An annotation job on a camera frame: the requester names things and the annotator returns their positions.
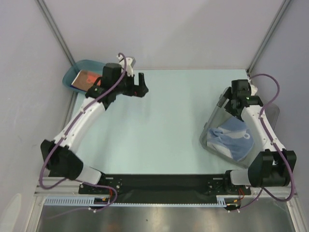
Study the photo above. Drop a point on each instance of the right aluminium corner post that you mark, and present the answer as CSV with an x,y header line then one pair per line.
x,y
270,32

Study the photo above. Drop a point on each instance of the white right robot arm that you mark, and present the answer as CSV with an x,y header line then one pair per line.
x,y
271,164

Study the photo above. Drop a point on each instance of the aluminium rail frame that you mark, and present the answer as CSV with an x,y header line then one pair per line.
x,y
109,194

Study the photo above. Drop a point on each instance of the orange towel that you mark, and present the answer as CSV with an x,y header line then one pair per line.
x,y
84,80

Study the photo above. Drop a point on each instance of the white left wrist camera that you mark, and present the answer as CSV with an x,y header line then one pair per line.
x,y
129,64

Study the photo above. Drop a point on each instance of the left aluminium corner post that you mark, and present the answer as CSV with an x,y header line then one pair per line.
x,y
55,30

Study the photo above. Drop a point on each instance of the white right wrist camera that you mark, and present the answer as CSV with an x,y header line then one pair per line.
x,y
254,89

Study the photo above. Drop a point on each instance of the aluminium corner post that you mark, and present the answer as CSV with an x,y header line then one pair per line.
x,y
270,32
55,30

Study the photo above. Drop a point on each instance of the grey slotted cable duct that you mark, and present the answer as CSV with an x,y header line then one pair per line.
x,y
93,202

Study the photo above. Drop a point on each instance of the clear plastic bin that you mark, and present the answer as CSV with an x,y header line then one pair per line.
x,y
218,117

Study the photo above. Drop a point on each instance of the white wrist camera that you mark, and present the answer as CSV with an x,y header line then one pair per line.
x,y
254,89
129,64

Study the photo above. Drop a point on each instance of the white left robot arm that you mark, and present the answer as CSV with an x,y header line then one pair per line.
x,y
60,154

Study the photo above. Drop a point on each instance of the light blue towel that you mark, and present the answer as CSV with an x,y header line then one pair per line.
x,y
232,139

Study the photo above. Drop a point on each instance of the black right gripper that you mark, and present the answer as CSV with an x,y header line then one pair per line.
x,y
232,106

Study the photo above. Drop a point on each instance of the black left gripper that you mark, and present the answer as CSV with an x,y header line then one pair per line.
x,y
135,90

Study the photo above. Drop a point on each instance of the teal plastic bin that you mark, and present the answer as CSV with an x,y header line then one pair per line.
x,y
84,64

